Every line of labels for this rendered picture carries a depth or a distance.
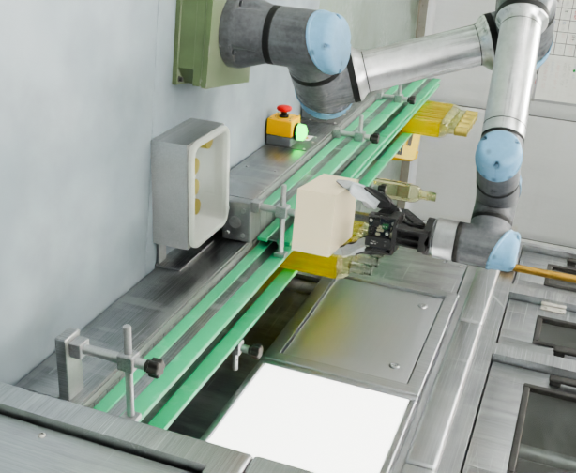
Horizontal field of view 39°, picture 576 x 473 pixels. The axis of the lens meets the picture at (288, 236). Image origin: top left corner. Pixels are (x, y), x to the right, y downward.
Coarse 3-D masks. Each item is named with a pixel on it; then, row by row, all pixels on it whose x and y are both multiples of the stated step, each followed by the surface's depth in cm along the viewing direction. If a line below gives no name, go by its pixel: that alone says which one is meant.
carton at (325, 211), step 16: (320, 176) 163; (336, 176) 164; (304, 192) 151; (320, 192) 150; (336, 192) 151; (304, 208) 152; (320, 208) 151; (336, 208) 152; (352, 208) 163; (304, 224) 153; (320, 224) 152; (336, 224) 154; (352, 224) 166; (304, 240) 154; (320, 240) 153; (336, 240) 156
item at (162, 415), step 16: (400, 144) 282; (384, 160) 265; (368, 176) 251; (288, 272) 190; (272, 288) 182; (256, 304) 175; (240, 320) 169; (256, 320) 170; (224, 336) 163; (240, 336) 163; (208, 352) 158; (224, 352) 158; (192, 368) 153; (208, 368) 152; (176, 384) 148; (192, 384) 148; (160, 400) 143; (176, 400) 143; (160, 416) 139; (176, 416) 140
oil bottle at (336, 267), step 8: (288, 256) 188; (296, 256) 187; (304, 256) 186; (312, 256) 186; (320, 256) 185; (336, 256) 184; (352, 256) 187; (288, 264) 189; (296, 264) 188; (304, 264) 187; (312, 264) 186; (320, 264) 186; (328, 264) 185; (336, 264) 184; (344, 264) 184; (312, 272) 187; (320, 272) 187; (328, 272) 186; (336, 272) 185; (344, 272) 185
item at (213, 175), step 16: (224, 128) 167; (224, 144) 170; (192, 160) 156; (208, 160) 173; (224, 160) 172; (192, 176) 157; (208, 176) 174; (224, 176) 173; (192, 192) 158; (208, 192) 176; (224, 192) 175; (192, 208) 160; (208, 208) 177; (224, 208) 176; (192, 224) 161; (208, 224) 173; (192, 240) 163
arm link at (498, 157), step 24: (504, 0) 152; (528, 0) 149; (552, 0) 153; (504, 24) 150; (528, 24) 148; (504, 48) 147; (528, 48) 146; (504, 72) 144; (528, 72) 144; (504, 96) 142; (528, 96) 143; (504, 120) 140; (480, 144) 137; (504, 144) 136; (480, 168) 138; (504, 168) 135; (504, 192) 142
